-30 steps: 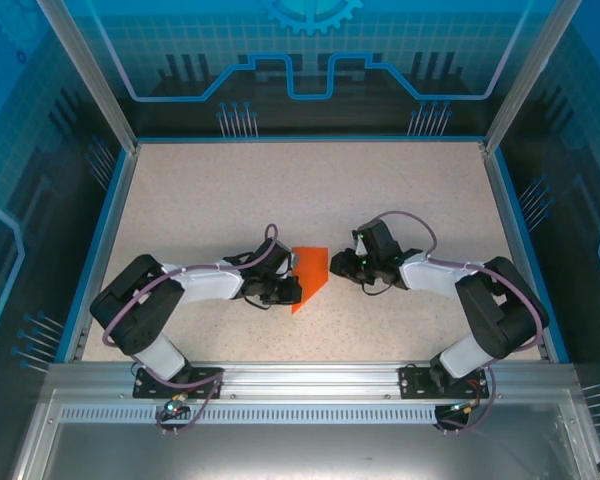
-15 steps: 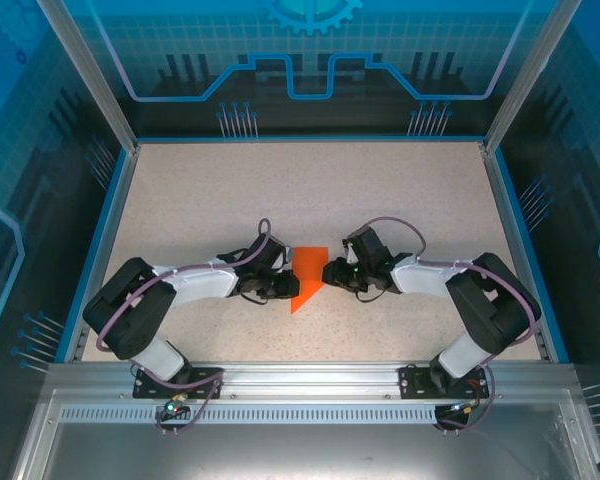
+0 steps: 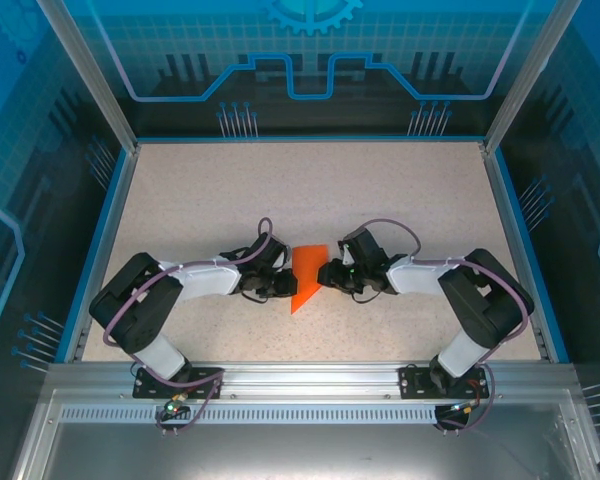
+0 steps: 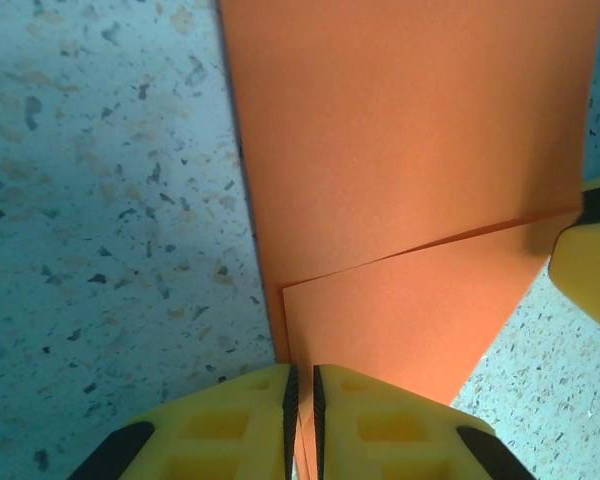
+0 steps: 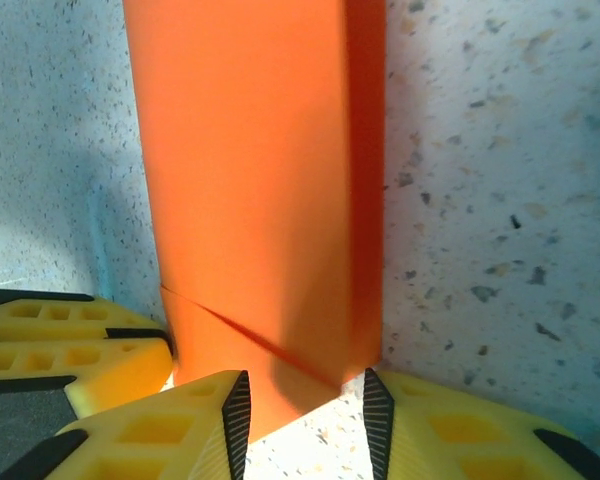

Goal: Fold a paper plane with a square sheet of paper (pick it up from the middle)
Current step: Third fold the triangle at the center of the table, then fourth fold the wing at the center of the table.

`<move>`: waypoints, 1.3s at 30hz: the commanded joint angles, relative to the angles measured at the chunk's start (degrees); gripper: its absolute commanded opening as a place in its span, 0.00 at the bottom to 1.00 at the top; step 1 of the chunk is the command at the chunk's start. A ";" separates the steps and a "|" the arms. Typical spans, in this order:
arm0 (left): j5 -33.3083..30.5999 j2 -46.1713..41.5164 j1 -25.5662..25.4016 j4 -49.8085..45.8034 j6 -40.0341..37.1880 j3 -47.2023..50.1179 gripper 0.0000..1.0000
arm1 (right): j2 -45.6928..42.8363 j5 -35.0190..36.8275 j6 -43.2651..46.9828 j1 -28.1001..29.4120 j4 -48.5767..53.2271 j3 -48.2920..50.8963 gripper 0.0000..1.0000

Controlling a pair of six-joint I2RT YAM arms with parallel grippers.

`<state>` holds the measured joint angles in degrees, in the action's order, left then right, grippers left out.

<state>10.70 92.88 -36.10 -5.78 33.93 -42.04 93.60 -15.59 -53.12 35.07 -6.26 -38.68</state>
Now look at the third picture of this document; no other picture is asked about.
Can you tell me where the orange paper sheet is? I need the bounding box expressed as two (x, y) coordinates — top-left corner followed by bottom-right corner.
(289, 243), (330, 315)

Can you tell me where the grey metal tray panel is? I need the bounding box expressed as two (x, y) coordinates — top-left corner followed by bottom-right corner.
(9, 388), (600, 480)

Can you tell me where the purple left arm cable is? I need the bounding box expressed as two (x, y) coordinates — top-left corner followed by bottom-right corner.
(102, 216), (276, 436)

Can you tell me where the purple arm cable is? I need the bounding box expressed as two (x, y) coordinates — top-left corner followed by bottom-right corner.
(102, 216), (276, 436)
(359, 217), (531, 434)

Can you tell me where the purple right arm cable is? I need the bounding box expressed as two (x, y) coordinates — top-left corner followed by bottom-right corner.
(359, 217), (531, 434)

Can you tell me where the aluminium mounting rail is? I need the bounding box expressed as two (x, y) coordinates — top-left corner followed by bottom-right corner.
(47, 360), (577, 401)

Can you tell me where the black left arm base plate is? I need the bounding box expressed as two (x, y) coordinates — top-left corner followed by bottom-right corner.
(132, 366), (225, 400)

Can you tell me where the slotted metal cable duct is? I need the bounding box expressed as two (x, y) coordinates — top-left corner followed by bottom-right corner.
(58, 405), (454, 427)

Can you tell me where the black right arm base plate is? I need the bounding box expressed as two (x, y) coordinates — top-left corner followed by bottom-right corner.
(398, 364), (491, 400)

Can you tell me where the left arm cable connector plug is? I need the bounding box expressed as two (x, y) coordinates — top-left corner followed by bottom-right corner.
(164, 391), (190, 417)

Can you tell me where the arm cable connector plug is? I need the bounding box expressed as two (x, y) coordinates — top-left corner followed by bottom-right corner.
(164, 391), (190, 417)
(447, 397), (485, 415)

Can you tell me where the aluminium table side rail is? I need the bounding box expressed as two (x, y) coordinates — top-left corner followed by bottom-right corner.
(479, 142), (554, 364)
(62, 142), (141, 364)

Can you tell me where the right arm cable connector plug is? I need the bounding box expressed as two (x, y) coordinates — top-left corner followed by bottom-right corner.
(447, 397), (485, 415)

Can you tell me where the aluminium frame post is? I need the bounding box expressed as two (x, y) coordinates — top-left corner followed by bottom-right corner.
(35, 0), (141, 154)
(482, 0), (581, 154)

